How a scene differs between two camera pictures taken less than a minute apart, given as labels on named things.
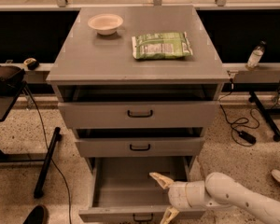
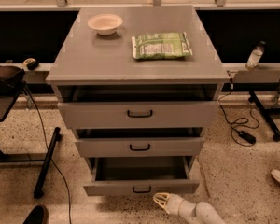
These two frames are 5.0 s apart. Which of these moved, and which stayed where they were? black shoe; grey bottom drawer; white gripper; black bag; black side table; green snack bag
Moved: grey bottom drawer; white gripper
Stayed: black bag; black shoe; black side table; green snack bag
